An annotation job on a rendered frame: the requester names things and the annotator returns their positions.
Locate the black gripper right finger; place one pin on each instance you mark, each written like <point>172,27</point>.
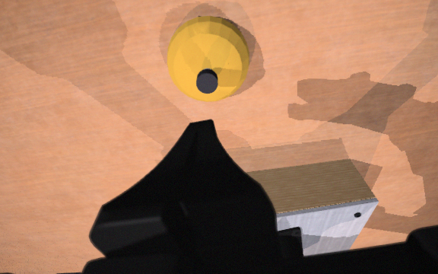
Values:
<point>234,220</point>

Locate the yellow dome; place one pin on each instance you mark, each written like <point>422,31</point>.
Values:
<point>201,47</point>

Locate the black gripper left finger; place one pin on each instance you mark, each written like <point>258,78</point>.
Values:
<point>147,217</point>

